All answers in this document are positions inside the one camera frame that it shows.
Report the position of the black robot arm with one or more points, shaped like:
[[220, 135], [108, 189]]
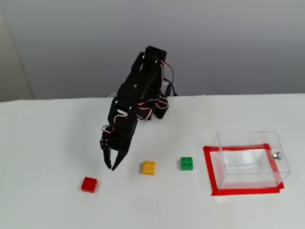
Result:
[[140, 81]]

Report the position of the yellow lego brick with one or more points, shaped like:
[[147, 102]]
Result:
[[149, 168]]

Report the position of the metal box lock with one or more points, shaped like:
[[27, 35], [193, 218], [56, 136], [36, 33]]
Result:
[[277, 155]]

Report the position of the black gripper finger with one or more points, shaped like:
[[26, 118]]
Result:
[[118, 159], [106, 157]]

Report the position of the green lego brick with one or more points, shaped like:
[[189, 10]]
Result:
[[186, 163]]

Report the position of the transparent plastic box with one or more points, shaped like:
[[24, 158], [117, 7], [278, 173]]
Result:
[[281, 152]]

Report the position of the red tape frame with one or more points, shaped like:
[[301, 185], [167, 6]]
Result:
[[207, 167]]

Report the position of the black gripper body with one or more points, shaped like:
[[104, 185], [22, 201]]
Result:
[[118, 142]]

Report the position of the red lego brick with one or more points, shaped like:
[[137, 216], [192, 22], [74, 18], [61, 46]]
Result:
[[89, 184]]

